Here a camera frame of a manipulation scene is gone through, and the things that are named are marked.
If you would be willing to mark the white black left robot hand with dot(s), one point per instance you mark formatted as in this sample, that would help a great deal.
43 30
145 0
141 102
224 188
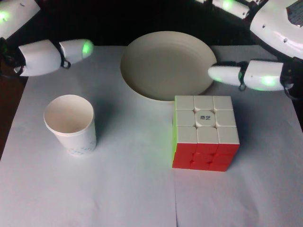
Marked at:
38 58

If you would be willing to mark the white paper cup blue triangles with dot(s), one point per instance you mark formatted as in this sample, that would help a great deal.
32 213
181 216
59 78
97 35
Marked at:
78 139

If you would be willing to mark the Rubik's cube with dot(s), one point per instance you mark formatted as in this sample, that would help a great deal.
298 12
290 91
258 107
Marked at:
206 132

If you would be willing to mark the round beige plate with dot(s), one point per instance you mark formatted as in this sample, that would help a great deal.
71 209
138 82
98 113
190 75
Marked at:
163 66

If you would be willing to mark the white paper sheet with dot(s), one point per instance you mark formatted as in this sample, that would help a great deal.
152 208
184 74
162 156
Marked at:
236 194
118 189

